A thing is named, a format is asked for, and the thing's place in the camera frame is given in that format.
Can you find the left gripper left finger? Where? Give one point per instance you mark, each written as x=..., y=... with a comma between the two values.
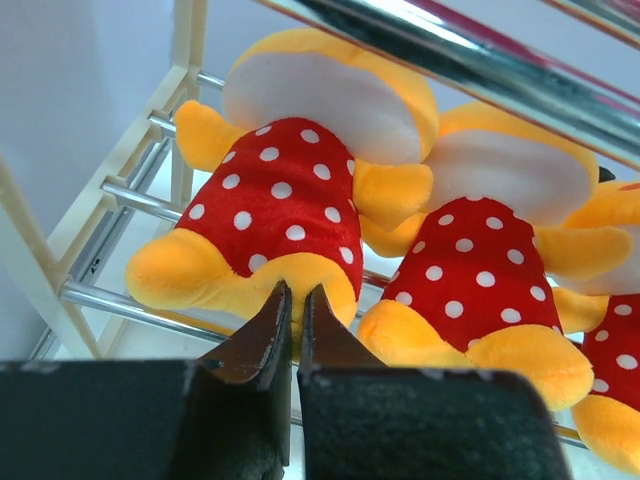
x=250, y=356

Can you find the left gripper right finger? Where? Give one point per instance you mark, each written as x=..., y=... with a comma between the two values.
x=327, y=346

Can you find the yellow bear plush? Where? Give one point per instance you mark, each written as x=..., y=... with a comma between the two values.
x=605, y=309
x=315, y=136
x=471, y=290

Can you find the cream two-tier shelf rack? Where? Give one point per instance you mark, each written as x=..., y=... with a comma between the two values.
x=425, y=35

